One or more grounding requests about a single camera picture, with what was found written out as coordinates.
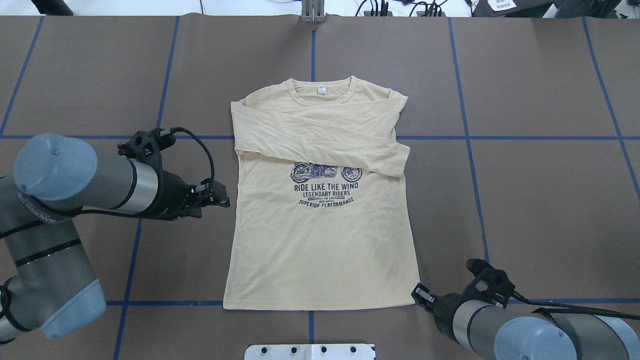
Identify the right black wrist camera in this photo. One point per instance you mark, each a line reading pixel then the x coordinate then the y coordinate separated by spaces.
pixel 489 285

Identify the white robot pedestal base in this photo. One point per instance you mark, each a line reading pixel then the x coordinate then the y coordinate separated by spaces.
pixel 322 351

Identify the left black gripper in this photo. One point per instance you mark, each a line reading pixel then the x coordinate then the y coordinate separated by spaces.
pixel 173 193

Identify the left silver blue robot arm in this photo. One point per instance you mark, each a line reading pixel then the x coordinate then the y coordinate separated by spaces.
pixel 57 178

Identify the aluminium frame post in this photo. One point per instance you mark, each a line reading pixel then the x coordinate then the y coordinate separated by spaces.
pixel 313 11

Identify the cream long-sleeve graphic shirt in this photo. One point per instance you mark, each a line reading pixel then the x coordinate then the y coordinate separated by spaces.
pixel 322 220

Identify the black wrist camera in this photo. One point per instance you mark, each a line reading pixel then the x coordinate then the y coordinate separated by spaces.
pixel 489 285
pixel 146 146

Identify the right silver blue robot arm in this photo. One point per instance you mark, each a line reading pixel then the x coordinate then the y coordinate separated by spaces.
pixel 493 332

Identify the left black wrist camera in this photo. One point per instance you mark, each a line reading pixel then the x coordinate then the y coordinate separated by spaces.
pixel 146 146

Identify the black labelled box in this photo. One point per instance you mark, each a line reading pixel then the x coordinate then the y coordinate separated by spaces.
pixel 514 9

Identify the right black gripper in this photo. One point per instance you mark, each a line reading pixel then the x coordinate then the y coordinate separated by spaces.
pixel 444 309

